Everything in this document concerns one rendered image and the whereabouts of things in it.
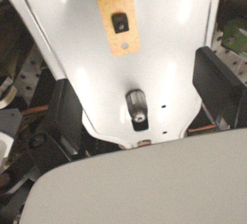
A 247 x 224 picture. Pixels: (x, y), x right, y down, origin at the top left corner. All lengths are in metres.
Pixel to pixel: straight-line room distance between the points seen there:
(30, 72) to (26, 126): 0.31
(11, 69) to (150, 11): 0.17
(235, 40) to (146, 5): 0.13
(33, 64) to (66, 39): 0.42
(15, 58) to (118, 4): 0.14
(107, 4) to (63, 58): 0.09
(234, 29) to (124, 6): 0.14
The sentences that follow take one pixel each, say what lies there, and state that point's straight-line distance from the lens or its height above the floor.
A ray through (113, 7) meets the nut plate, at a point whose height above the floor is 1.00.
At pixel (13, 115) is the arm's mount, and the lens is 0.74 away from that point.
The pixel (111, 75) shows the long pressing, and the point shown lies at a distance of 0.26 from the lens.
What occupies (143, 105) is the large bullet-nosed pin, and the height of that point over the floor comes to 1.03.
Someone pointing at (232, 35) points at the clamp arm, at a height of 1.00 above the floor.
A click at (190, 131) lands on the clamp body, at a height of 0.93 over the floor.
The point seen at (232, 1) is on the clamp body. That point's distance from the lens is 0.33.
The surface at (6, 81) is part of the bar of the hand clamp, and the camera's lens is 0.22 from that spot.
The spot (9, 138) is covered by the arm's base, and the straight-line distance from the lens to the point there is 0.83.
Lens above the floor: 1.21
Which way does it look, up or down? 45 degrees down
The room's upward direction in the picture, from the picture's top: 171 degrees clockwise
